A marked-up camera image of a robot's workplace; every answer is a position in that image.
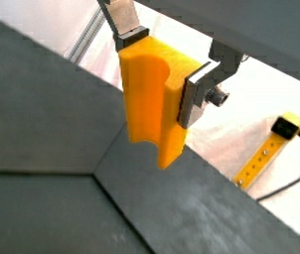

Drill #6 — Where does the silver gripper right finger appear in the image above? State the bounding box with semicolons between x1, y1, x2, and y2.
177;40;243;129

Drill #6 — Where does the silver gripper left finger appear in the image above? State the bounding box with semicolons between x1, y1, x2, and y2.
97;0;150;52

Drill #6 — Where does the black connector block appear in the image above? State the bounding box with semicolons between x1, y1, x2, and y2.
271;117;299;140

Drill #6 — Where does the yellow perforated bar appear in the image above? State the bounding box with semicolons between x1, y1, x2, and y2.
232;112;300;191

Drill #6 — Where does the yellow arch block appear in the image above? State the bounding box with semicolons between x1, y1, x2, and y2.
118;37;202;170

